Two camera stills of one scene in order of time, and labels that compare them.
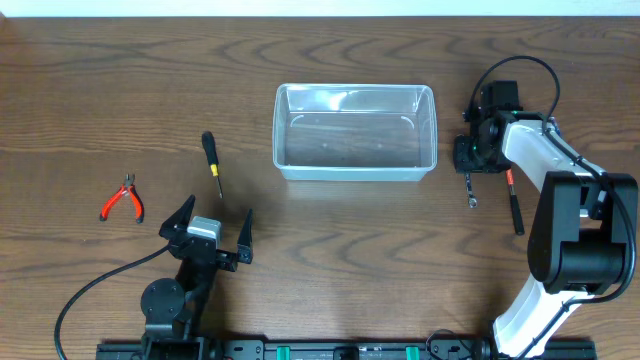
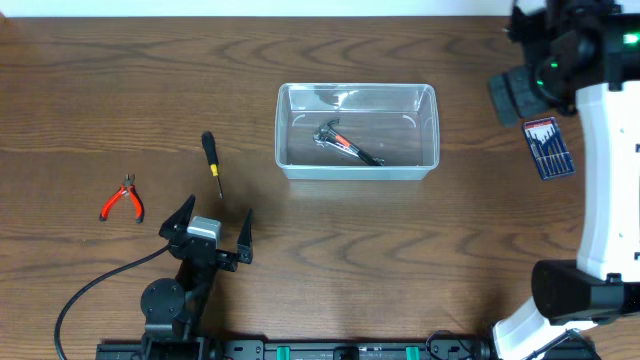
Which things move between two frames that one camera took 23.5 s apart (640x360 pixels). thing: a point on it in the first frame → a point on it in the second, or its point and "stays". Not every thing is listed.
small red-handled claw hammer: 515,203 → 327,133
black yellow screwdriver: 212,157 stays
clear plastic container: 354,132 stays
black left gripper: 210,252 stays
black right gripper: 463,164 → 522,104
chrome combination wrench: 471,199 → 344,149
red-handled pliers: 127,188 stays
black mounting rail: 231,349 stays
